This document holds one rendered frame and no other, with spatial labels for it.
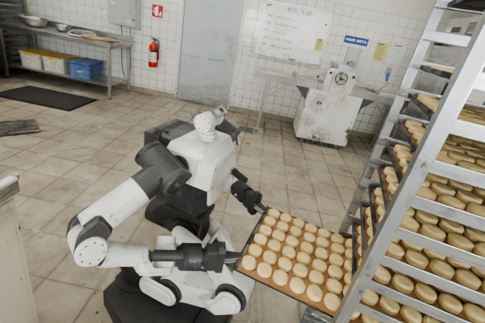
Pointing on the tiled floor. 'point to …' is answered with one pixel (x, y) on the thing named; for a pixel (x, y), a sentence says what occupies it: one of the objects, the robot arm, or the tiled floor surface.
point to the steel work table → (73, 42)
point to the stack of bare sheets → (18, 127)
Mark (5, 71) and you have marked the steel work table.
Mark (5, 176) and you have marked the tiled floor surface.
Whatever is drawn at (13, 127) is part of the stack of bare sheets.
